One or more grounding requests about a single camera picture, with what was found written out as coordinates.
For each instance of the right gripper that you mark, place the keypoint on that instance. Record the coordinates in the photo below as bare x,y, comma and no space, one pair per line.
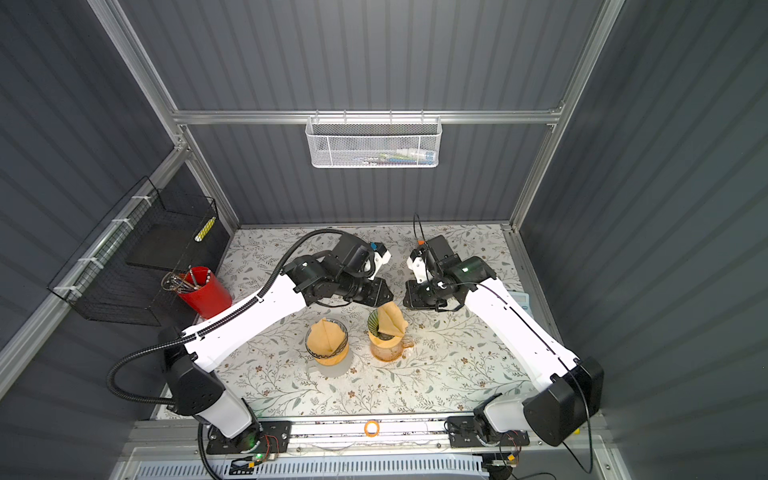
413,300

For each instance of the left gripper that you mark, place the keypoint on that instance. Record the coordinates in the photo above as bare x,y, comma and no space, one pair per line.
378,297

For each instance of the green glass dripper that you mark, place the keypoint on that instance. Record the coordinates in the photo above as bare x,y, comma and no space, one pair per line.
372,323

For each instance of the orange glass pitcher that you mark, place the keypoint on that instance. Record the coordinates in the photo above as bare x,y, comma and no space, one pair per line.
390,351

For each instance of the single brown paper filter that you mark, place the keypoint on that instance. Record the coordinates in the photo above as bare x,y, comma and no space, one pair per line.
327,339

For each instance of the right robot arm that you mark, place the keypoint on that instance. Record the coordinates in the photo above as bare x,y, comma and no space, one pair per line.
568,389

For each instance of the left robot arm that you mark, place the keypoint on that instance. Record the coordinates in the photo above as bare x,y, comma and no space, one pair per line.
321,264

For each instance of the light blue calculator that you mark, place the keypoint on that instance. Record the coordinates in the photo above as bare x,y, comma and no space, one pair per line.
523,300

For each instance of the white frosted mug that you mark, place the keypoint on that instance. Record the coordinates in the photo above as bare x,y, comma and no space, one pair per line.
335,371

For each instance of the red ribbed utensil cup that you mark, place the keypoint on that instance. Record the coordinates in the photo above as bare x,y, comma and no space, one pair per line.
204,293

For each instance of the yellow highlighter in basket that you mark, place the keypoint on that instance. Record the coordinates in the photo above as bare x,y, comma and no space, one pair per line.
205,229

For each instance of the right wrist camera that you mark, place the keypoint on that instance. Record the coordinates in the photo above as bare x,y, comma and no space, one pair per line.
417,265

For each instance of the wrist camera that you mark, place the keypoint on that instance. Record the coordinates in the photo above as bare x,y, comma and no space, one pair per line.
381,256
417,265

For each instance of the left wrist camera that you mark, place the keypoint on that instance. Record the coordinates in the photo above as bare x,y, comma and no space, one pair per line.
381,256

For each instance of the white wire mesh basket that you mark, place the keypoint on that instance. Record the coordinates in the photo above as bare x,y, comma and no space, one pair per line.
391,144

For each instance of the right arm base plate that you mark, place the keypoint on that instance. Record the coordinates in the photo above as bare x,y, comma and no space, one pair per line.
465,432

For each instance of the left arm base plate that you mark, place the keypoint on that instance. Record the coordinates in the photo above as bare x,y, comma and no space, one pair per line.
269,437

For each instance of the black wire wall basket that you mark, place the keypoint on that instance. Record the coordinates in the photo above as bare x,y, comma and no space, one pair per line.
119,278

